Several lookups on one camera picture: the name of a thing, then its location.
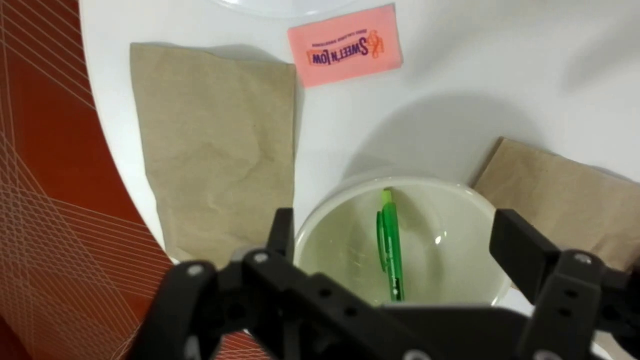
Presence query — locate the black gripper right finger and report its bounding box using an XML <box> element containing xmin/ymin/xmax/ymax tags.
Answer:
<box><xmin>489</xmin><ymin>206</ymin><xmax>640</xmax><ymax>360</ymax></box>

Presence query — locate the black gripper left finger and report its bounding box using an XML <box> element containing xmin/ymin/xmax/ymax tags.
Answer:
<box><xmin>126</xmin><ymin>206</ymin><xmax>402</xmax><ymax>360</ymax></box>

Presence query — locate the green pen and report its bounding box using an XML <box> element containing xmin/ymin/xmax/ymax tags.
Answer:
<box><xmin>374</xmin><ymin>186</ymin><xmax>406</xmax><ymax>303</ymax></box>

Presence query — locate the white ceramic bowl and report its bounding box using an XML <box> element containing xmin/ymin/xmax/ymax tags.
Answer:
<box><xmin>292</xmin><ymin>176</ymin><xmax>520</xmax><ymax>315</ymax></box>

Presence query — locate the creased brown napkin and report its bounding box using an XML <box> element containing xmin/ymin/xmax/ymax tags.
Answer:
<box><xmin>469</xmin><ymin>136</ymin><xmax>640</xmax><ymax>271</ymax></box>

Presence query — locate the small brown napkin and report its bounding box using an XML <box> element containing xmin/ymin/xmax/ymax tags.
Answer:
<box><xmin>128</xmin><ymin>41</ymin><xmax>299</xmax><ymax>268</ymax></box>

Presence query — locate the small pink sweetener packet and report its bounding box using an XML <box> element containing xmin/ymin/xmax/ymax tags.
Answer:
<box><xmin>286</xmin><ymin>2</ymin><xmax>406</xmax><ymax>90</ymax></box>

